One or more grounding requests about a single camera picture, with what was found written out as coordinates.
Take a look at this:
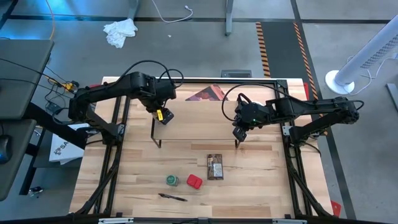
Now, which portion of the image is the grey table leg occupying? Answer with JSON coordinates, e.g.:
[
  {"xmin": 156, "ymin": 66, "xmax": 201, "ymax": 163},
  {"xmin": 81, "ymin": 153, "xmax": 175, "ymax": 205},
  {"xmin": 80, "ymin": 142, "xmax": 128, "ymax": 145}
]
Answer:
[
  {"xmin": 224, "ymin": 0, "xmax": 234, "ymax": 37},
  {"xmin": 127, "ymin": 0, "xmax": 140, "ymax": 21}
]

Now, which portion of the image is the black power adapter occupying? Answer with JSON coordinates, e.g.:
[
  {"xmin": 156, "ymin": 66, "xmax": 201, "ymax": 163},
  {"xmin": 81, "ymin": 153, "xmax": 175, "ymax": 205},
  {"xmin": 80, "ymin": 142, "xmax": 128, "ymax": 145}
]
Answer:
[{"xmin": 45, "ymin": 101, "xmax": 64, "ymax": 115}]

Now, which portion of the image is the spice jar with green lid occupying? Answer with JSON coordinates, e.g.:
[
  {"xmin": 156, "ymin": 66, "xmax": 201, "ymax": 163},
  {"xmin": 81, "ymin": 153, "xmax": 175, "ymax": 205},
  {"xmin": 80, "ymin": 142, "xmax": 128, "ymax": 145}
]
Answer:
[{"xmin": 165, "ymin": 174, "xmax": 180, "ymax": 187}]

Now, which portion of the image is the grey floor outlet box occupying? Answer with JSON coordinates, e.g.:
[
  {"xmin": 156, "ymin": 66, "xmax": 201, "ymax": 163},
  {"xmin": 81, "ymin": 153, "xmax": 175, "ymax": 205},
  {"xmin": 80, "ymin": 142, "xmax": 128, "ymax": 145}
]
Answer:
[{"xmin": 221, "ymin": 70, "xmax": 252, "ymax": 78}]

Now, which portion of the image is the crumpled white cloth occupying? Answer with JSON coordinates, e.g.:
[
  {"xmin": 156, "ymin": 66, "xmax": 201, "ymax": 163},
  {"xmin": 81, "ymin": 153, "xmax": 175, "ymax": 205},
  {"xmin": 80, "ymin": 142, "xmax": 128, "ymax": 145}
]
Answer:
[{"xmin": 103, "ymin": 18, "xmax": 139, "ymax": 49}]

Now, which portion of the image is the black pen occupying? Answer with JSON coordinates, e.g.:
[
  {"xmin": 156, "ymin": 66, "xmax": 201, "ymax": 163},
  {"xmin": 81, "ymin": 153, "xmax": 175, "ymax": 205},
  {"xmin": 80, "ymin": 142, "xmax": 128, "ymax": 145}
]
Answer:
[{"xmin": 158, "ymin": 193, "xmax": 188, "ymax": 202}]

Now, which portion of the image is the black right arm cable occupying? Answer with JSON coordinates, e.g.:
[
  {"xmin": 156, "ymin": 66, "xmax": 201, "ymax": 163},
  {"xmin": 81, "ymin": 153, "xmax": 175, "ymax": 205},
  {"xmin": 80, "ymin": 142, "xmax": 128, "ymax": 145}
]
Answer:
[{"xmin": 221, "ymin": 83, "xmax": 292, "ymax": 122}]

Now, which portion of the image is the white bag with black logo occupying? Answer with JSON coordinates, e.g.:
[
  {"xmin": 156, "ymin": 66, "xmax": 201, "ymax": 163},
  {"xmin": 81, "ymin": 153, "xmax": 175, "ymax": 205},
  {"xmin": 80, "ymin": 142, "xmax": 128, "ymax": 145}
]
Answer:
[{"xmin": 49, "ymin": 124, "xmax": 85, "ymax": 165}]

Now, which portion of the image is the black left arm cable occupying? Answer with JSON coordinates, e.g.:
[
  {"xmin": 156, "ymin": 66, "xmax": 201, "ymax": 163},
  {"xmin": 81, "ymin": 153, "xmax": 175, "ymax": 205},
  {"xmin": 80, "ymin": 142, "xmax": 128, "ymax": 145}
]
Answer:
[{"xmin": 119, "ymin": 60, "xmax": 185, "ymax": 90}]

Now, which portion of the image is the orange cable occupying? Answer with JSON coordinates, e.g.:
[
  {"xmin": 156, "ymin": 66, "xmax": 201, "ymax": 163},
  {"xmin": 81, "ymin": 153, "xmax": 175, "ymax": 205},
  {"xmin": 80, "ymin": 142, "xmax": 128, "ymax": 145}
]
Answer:
[{"xmin": 45, "ymin": 0, "xmax": 56, "ymax": 40}]

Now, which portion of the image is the white fan cable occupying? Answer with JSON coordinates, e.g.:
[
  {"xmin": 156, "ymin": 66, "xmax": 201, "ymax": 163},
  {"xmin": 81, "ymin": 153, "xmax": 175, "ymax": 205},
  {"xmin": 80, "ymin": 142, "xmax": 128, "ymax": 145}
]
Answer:
[{"xmin": 348, "ymin": 55, "xmax": 398, "ymax": 96}]

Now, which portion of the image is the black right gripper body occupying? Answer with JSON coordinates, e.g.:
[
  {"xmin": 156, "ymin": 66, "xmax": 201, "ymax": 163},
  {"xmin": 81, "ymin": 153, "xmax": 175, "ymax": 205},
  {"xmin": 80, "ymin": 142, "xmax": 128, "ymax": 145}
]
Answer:
[{"xmin": 233, "ymin": 126, "xmax": 249, "ymax": 142}]

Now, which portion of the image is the colourful printed book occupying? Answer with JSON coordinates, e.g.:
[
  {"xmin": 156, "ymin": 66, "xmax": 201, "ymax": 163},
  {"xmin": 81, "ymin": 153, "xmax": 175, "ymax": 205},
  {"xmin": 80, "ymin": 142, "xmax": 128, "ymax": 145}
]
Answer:
[{"xmin": 185, "ymin": 83, "xmax": 229, "ymax": 102}]

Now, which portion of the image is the black computer mouse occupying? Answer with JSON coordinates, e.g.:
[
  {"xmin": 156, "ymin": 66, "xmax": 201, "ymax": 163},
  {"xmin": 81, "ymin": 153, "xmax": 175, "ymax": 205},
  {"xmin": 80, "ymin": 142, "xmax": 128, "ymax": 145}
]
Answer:
[{"xmin": 0, "ymin": 135, "xmax": 13, "ymax": 165}]

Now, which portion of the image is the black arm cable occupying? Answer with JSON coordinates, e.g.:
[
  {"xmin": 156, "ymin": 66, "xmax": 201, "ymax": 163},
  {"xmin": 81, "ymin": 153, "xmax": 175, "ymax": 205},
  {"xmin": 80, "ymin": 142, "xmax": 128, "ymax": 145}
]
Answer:
[
  {"xmin": 119, "ymin": 60, "xmax": 185, "ymax": 90},
  {"xmin": 221, "ymin": 83, "xmax": 292, "ymax": 122}
]

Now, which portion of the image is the small black metal object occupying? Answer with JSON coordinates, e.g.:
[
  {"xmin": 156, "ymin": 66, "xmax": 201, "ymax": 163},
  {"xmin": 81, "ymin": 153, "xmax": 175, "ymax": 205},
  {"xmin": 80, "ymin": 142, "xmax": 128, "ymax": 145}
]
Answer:
[{"xmin": 28, "ymin": 185, "xmax": 44, "ymax": 197}]

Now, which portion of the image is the wooden shelf with black legs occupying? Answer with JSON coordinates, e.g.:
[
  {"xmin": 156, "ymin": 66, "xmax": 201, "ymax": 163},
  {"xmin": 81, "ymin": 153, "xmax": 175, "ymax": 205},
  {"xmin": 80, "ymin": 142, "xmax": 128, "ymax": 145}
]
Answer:
[{"xmin": 150, "ymin": 100, "xmax": 242, "ymax": 149}]

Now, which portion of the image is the white cable with plug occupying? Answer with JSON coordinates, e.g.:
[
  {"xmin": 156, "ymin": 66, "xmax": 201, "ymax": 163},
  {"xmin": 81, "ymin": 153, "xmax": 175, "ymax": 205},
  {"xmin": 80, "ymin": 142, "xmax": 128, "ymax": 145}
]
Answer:
[{"xmin": 151, "ymin": 0, "xmax": 194, "ymax": 24}]

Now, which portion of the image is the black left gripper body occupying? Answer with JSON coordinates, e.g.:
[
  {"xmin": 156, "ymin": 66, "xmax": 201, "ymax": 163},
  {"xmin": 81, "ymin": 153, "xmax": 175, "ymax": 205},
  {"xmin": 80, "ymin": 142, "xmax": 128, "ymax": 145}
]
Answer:
[{"xmin": 152, "ymin": 101, "xmax": 175, "ymax": 126}]

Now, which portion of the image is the red small box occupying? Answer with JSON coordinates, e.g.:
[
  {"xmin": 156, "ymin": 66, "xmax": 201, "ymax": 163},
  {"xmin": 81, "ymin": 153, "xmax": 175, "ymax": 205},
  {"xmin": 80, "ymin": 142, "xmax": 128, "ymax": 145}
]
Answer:
[{"xmin": 186, "ymin": 174, "xmax": 203, "ymax": 190}]

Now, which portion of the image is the grey desk top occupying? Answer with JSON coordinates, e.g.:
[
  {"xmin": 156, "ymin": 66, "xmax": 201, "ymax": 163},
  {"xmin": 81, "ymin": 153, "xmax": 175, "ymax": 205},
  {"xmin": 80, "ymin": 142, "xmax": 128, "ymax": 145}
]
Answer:
[
  {"xmin": 0, "ymin": 39, "xmax": 55, "ymax": 121},
  {"xmin": 0, "ymin": 119, "xmax": 37, "ymax": 202}
]

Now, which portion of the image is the black desk leg frame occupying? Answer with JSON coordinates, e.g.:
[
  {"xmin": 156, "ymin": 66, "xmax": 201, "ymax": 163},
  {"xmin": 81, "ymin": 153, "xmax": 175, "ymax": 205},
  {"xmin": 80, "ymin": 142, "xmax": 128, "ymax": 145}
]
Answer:
[{"xmin": 19, "ymin": 102, "xmax": 88, "ymax": 196}]

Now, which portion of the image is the black mat with hazard stripes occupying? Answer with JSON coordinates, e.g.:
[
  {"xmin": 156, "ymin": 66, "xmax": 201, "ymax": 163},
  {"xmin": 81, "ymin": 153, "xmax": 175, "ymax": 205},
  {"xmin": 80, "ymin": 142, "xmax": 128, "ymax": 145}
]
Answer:
[{"xmin": 255, "ymin": 21, "xmax": 326, "ymax": 136}]

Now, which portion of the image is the silver metal bracket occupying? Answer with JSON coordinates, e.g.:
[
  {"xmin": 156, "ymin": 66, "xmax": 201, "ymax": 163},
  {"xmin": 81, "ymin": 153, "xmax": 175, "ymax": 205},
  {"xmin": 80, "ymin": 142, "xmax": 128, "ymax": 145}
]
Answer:
[
  {"xmin": 272, "ymin": 219, "xmax": 308, "ymax": 224},
  {"xmin": 98, "ymin": 217, "xmax": 134, "ymax": 224}
]

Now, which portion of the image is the white tower fan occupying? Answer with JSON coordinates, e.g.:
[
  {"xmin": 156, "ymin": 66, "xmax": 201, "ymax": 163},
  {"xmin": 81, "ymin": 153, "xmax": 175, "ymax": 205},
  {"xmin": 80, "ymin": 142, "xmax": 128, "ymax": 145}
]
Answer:
[{"xmin": 325, "ymin": 21, "xmax": 398, "ymax": 96}]

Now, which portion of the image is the yellow cable connector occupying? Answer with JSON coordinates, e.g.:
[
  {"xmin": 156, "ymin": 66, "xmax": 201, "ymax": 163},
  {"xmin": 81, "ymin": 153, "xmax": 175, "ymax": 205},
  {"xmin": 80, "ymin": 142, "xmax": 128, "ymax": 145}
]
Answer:
[{"xmin": 63, "ymin": 80, "xmax": 80, "ymax": 93}]

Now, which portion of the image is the orange and brown spice packet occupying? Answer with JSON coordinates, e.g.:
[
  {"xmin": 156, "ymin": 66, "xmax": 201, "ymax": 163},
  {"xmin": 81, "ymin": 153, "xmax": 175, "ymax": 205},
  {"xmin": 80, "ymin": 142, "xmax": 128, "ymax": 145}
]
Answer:
[{"xmin": 206, "ymin": 154, "xmax": 224, "ymax": 181}]

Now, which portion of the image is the thin black desk cable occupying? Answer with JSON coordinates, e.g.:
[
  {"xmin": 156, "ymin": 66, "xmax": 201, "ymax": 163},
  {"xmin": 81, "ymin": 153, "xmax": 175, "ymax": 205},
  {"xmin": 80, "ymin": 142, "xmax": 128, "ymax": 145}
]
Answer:
[{"xmin": 0, "ymin": 57, "xmax": 81, "ymax": 100}]

